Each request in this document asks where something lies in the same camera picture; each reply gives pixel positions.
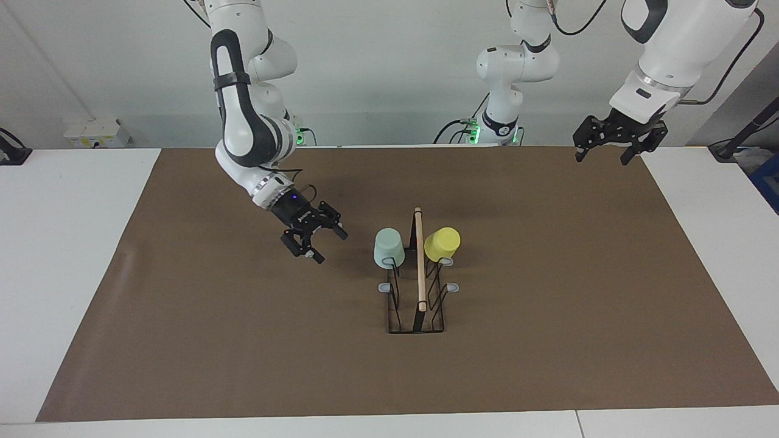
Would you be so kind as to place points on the pale green plastic cup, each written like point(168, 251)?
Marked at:
point(388, 246)

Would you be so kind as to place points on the black clamp stand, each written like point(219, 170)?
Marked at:
point(12, 152)

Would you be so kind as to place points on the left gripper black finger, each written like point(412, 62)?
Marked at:
point(652, 137)
point(589, 132)

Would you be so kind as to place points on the black pole stand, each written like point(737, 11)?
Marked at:
point(745, 128)

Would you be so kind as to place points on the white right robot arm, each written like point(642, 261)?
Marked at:
point(243, 121)

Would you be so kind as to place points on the white power strip box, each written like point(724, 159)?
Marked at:
point(97, 134)

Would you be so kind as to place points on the brown table mat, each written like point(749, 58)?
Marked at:
point(243, 365)

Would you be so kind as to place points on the yellow plastic cup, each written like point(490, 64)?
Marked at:
point(443, 243)

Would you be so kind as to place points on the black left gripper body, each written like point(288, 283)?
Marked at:
point(630, 128)

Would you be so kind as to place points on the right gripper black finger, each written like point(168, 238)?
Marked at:
point(299, 243)
point(331, 218)

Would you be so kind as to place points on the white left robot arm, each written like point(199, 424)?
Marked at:
point(681, 48)

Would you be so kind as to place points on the blue box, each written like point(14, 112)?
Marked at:
point(768, 182)

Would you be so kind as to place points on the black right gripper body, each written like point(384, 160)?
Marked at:
point(295, 212)

